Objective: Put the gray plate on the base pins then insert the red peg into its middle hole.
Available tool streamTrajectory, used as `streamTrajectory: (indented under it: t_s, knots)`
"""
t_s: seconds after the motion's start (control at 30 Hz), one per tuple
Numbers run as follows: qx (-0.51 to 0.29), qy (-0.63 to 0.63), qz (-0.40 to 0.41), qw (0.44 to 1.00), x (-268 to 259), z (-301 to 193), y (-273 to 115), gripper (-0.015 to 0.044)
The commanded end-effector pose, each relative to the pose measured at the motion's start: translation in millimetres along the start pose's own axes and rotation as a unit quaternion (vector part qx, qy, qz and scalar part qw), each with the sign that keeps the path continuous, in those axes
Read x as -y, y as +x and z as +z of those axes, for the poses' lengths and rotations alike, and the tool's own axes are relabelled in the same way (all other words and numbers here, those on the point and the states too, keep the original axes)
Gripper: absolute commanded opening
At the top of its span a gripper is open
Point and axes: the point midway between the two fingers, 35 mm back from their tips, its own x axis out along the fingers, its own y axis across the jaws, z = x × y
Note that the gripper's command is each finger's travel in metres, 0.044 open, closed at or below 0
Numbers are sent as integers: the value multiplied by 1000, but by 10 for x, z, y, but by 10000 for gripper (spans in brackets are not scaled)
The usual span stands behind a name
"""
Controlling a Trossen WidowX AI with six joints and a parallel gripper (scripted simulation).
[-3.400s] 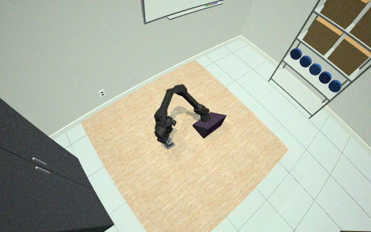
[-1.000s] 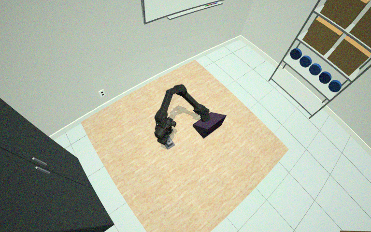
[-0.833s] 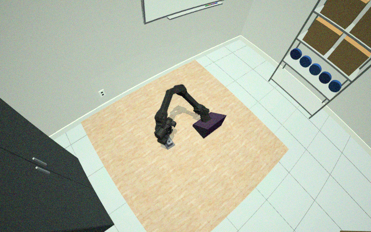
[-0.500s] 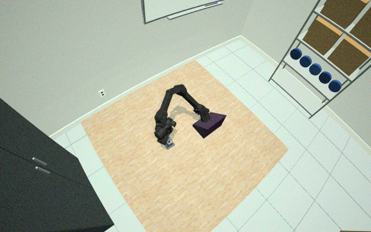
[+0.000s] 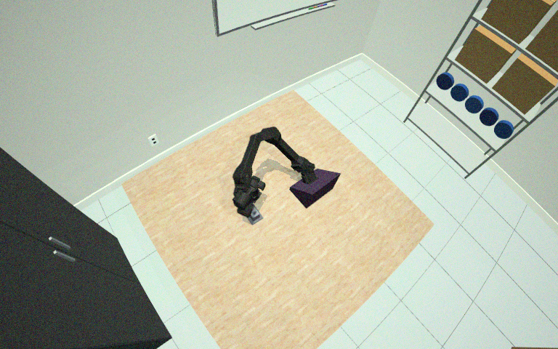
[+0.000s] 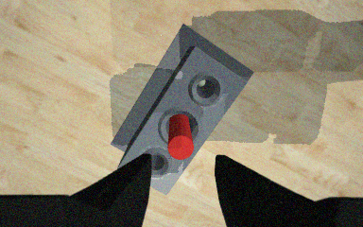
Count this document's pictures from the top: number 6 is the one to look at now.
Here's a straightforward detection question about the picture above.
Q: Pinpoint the red peg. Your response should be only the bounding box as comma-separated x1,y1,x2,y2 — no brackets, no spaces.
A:
167,114,194,160

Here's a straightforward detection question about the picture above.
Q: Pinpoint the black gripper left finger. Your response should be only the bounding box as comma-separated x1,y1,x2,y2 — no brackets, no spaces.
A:
0,154,152,227

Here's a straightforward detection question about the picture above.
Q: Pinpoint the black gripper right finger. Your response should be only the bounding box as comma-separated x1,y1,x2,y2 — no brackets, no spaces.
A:
215,155,363,227

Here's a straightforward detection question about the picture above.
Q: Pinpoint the grey plate with holes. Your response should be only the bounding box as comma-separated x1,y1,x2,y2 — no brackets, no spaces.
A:
118,46,248,195

